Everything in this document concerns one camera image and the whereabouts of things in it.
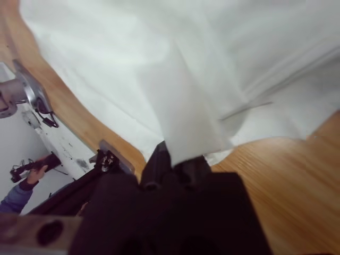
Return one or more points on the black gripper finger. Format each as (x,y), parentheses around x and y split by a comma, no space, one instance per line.
(156,170)
(194,172)

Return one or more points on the white t-shirt with black logo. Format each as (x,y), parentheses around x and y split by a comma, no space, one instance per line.
(159,66)

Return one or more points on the black handheld device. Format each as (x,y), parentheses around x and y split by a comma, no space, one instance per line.
(50,160)

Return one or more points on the bystander forearm blue sleeve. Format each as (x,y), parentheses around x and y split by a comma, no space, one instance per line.
(14,197)

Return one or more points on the bystander hand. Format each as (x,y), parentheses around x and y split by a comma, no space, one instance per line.
(35,175)

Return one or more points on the dark camera post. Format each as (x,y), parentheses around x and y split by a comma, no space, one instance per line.
(77,188)

